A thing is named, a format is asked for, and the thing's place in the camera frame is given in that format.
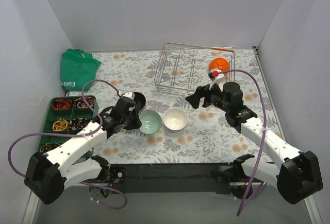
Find pale green patterned bowl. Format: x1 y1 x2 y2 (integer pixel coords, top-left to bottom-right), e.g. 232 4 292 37
139 110 162 135

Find beige bowl front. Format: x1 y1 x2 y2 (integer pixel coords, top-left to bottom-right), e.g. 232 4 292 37
134 92 146 113

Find orange bowl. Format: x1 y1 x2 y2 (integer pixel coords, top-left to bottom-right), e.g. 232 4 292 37
209 58 230 71

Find white ribbed bowl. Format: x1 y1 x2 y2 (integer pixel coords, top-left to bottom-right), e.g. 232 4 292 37
162 108 188 132

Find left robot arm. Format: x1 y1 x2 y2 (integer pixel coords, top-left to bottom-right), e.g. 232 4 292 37
24 92 141 204

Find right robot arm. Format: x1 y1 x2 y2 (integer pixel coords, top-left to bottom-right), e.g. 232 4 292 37
186 82 323 204

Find dark floral scrunchie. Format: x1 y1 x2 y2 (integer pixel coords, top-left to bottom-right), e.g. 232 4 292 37
69 118 91 130

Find brown pink patterned scrunchie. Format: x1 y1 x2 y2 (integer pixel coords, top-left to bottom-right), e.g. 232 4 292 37
74 96 95 109

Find green compartment tray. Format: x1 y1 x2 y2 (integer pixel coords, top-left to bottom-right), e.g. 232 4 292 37
37 95 98 152

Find green cloth bag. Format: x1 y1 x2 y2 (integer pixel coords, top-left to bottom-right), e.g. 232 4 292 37
60 49 101 92

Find brown dotted scrunchie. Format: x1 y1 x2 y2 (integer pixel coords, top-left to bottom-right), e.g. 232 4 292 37
39 143 61 154

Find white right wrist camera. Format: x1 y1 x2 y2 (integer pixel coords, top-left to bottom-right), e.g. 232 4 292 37
208 68 225 90

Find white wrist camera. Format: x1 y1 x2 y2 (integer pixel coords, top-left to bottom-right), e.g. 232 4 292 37
120 92 135 100
208 68 225 90

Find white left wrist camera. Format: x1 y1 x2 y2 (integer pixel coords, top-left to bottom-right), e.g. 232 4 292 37
120 92 135 100

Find metal wire dish rack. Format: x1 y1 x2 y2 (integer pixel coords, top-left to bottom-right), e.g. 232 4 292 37
154 42 235 95

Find yellow hair ties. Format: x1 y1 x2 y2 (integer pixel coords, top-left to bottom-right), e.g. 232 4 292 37
53 118 70 132

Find orange black hair ties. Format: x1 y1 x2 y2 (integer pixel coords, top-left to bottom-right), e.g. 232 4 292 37
50 98 74 110

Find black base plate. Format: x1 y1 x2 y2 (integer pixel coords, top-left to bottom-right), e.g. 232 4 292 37
104 163 249 194

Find metal corner bracket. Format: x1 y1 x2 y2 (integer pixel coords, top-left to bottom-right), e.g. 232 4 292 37
252 46 258 54

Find aluminium frame rail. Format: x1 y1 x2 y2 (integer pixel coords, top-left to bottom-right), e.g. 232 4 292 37
23 185 322 223

